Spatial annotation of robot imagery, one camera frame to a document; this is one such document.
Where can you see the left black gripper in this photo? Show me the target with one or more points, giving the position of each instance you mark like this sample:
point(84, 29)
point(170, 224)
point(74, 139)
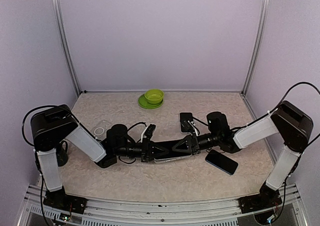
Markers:
point(146, 157)

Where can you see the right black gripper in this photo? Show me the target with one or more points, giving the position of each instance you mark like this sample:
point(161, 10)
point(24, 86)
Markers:
point(195, 148)

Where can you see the large black phone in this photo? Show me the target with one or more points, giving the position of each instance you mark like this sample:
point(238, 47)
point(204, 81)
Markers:
point(168, 144)

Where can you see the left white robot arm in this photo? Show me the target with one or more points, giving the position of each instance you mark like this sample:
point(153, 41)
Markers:
point(55, 124)

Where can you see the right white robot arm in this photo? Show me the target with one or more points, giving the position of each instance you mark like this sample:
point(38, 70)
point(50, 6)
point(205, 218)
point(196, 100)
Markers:
point(286, 120)

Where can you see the black phone blue edge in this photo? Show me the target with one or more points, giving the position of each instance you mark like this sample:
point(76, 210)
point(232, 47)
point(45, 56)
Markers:
point(222, 162)

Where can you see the green saucer plate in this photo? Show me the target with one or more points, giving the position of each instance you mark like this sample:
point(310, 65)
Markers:
point(145, 104)

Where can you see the green bowl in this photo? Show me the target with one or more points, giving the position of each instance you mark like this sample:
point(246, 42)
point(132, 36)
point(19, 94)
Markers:
point(154, 96)

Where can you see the black mug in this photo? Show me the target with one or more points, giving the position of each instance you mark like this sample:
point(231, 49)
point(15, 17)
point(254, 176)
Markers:
point(61, 153)

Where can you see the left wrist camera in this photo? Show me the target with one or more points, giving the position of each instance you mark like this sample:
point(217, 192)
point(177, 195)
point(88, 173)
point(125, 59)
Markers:
point(147, 134)

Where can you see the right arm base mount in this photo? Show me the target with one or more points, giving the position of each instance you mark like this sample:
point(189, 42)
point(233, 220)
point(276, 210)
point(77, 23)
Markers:
point(267, 197)

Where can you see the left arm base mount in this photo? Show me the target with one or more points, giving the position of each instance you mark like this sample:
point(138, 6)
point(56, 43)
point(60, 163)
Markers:
point(60, 200)

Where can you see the right aluminium frame post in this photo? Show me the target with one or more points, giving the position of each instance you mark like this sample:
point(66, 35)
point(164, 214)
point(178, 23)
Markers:
point(256, 47)

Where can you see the aluminium frame post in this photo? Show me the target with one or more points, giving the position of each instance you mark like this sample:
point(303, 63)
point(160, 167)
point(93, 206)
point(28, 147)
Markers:
point(65, 46)
point(256, 47)

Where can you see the left aluminium frame post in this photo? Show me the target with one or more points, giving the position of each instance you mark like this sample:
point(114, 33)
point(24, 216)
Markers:
point(65, 46)

